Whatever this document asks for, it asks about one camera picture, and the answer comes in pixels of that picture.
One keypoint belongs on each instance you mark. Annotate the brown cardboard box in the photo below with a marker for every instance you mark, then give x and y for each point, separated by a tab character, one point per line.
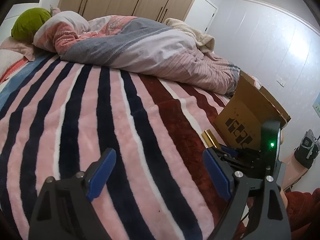
240	110

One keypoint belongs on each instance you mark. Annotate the gold lipstick tube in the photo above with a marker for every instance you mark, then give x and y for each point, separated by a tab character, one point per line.
210	137

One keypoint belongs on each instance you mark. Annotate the striped plush blanket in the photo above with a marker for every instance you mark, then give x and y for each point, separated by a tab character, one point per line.
75	117

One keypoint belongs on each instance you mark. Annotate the person's right forearm red sleeve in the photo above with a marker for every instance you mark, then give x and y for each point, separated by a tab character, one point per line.
302	210

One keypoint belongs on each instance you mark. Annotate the small pink pillow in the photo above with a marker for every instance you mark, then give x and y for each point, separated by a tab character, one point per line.
56	10

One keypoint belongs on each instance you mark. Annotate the grey black backpack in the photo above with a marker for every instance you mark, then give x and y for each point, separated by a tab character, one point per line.
306	150

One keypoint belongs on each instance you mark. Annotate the cream pillow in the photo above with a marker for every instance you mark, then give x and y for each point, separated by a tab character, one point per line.
7	61

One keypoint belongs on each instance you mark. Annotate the pink board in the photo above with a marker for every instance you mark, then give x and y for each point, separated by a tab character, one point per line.
292	170

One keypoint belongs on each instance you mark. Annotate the white wall socket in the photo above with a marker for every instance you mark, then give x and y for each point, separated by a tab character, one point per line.
281	82

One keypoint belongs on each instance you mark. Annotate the pale green wall sticker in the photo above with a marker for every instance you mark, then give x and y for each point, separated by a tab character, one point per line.
317	108

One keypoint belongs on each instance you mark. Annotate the cream fleece blanket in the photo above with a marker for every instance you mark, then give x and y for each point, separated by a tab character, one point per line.
192	32

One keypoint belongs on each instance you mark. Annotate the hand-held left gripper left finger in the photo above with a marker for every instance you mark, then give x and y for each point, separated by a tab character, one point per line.
101	175

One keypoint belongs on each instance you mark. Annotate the white door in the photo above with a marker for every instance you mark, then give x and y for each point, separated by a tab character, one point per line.
200	15

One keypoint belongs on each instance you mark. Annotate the green round pillow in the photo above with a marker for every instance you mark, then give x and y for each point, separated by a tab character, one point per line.
30	23

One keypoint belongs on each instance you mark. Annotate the pink grey patterned duvet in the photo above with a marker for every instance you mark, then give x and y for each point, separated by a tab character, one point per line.
137	47

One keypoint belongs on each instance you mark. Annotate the pink towel-covered pillow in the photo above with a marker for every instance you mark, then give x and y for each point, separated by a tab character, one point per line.
20	48

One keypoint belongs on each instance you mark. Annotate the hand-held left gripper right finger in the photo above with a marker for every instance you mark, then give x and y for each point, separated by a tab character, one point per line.
216	177

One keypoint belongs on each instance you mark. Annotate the white bed headboard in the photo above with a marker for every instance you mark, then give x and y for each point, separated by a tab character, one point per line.
20	5

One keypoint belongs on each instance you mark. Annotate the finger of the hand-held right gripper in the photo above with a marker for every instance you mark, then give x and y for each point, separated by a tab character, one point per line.
228	149
235	161

